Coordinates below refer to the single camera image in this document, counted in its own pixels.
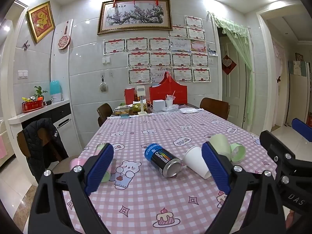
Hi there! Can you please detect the light green small cup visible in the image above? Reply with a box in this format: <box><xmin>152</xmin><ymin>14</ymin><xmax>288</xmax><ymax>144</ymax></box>
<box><xmin>230</xmin><ymin>143</ymin><xmax>246</xmax><ymax>163</ymax></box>

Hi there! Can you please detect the blue black metal can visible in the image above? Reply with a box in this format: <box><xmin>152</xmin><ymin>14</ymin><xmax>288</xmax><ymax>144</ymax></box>
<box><xmin>144</xmin><ymin>143</ymin><xmax>181</xmax><ymax>178</ymax></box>

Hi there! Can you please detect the pink round wall ornament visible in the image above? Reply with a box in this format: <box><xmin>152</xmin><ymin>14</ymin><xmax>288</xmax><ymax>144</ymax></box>
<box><xmin>58</xmin><ymin>21</ymin><xmax>71</xmax><ymax>50</ymax></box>

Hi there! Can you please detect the black jacket on chair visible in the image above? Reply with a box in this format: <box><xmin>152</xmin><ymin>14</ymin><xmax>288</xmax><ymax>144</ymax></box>
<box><xmin>23</xmin><ymin>118</ymin><xmax>69</xmax><ymax>182</ymax></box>

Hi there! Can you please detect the white tissue box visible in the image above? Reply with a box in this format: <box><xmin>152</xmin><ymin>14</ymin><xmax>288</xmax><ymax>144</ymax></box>
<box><xmin>153</xmin><ymin>100</ymin><xmax>166</xmax><ymax>112</ymax></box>

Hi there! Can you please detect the brown chair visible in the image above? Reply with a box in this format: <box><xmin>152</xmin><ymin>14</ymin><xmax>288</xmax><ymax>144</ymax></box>
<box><xmin>97</xmin><ymin>103</ymin><xmax>113</xmax><ymax>127</ymax></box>
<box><xmin>200</xmin><ymin>97</ymin><xmax>230</xmax><ymax>120</ymax></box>

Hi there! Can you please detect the gold red framed picture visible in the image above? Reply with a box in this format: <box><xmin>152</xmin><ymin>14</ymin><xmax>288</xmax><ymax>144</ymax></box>
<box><xmin>27</xmin><ymin>1</ymin><xmax>55</xmax><ymax>43</ymax></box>

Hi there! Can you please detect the left brown chair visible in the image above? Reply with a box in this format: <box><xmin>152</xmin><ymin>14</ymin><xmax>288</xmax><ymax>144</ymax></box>
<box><xmin>97</xmin><ymin>103</ymin><xmax>113</xmax><ymax>127</ymax></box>

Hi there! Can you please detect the red basket with plant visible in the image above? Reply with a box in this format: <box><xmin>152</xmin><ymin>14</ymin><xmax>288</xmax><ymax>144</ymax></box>
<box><xmin>22</xmin><ymin>86</ymin><xmax>47</xmax><ymax>113</ymax></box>

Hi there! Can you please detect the white desk lamp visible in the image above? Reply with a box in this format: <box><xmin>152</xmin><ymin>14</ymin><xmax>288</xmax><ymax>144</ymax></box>
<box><xmin>136</xmin><ymin>86</ymin><xmax>147</xmax><ymax>116</ymax></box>

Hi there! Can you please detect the green door curtain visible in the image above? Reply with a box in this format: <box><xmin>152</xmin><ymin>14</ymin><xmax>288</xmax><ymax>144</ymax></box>
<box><xmin>211</xmin><ymin>12</ymin><xmax>256</xmax><ymax>131</ymax></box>

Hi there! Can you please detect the plum blossom framed painting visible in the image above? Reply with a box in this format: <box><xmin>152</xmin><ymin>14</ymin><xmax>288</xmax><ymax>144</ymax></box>
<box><xmin>97</xmin><ymin>0</ymin><xmax>172</xmax><ymax>35</ymax></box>

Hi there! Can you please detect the red gift bag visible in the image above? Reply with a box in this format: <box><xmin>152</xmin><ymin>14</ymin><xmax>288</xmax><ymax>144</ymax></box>
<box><xmin>149</xmin><ymin>72</ymin><xmax>188</xmax><ymax>105</ymax></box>

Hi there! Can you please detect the pink tumbler cup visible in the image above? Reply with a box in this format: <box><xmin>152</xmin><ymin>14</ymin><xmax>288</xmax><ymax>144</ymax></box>
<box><xmin>69</xmin><ymin>143</ymin><xmax>114</xmax><ymax>183</ymax></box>

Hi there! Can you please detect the white paper cup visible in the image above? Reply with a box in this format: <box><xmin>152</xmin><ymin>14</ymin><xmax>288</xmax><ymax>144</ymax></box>
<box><xmin>183</xmin><ymin>146</ymin><xmax>211</xmax><ymax>180</ymax></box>

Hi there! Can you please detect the beige green plastic cup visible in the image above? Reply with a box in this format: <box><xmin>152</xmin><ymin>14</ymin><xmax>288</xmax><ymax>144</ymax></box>
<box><xmin>209</xmin><ymin>134</ymin><xmax>231</xmax><ymax>161</ymax></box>

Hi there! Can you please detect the pink checkered tablecloth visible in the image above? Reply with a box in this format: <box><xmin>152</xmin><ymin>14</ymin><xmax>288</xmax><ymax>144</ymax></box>
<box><xmin>77</xmin><ymin>110</ymin><xmax>276</xmax><ymax>233</ymax></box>

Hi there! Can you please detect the right brown chair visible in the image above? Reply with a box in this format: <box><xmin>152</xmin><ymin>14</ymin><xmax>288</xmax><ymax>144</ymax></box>
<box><xmin>200</xmin><ymin>97</ymin><xmax>230</xmax><ymax>120</ymax></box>

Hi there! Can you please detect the white interior door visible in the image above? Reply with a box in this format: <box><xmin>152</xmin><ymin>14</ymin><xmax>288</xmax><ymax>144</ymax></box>
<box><xmin>219</xmin><ymin>36</ymin><xmax>246</xmax><ymax>127</ymax></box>

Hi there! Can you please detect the teal white humidifier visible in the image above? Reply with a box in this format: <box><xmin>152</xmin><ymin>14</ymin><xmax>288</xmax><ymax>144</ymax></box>
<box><xmin>50</xmin><ymin>80</ymin><xmax>62</xmax><ymax>102</ymax></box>

